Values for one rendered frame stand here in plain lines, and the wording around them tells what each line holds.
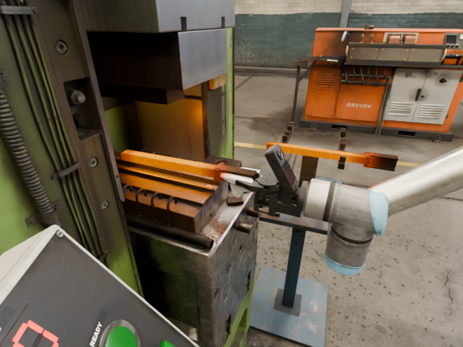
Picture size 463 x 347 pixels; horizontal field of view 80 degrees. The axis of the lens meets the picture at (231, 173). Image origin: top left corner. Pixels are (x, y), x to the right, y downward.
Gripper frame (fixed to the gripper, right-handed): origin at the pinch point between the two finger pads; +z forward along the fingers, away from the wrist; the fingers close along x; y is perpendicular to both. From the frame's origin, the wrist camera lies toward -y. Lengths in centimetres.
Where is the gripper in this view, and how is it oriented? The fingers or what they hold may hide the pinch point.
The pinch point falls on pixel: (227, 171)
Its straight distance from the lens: 70.4
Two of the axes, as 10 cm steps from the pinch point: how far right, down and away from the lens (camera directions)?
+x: 3.9, -4.5, 8.0
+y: -0.1, 8.7, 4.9
